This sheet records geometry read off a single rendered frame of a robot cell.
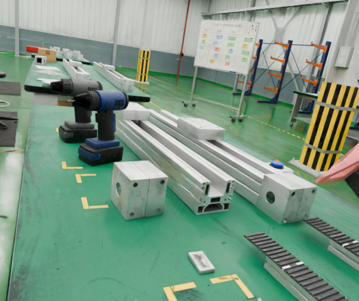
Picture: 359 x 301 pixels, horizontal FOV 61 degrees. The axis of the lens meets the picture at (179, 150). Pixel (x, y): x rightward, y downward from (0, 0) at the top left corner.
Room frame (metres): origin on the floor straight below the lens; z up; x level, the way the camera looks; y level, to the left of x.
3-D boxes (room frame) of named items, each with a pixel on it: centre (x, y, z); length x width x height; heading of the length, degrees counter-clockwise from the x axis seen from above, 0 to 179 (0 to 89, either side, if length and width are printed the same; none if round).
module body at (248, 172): (1.11, -0.06, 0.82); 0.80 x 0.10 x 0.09; 31
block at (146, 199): (0.64, 0.07, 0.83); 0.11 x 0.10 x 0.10; 125
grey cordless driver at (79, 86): (1.03, 0.39, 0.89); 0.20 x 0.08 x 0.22; 130
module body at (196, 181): (1.01, 0.10, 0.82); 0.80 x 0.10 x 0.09; 31
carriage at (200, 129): (1.11, -0.06, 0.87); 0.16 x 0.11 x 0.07; 31
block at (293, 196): (0.73, -0.30, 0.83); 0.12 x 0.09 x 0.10; 121
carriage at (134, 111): (1.22, 0.23, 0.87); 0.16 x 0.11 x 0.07; 31
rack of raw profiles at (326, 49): (10.97, -2.83, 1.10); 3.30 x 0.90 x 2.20; 26
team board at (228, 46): (6.76, -0.59, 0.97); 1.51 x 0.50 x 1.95; 46
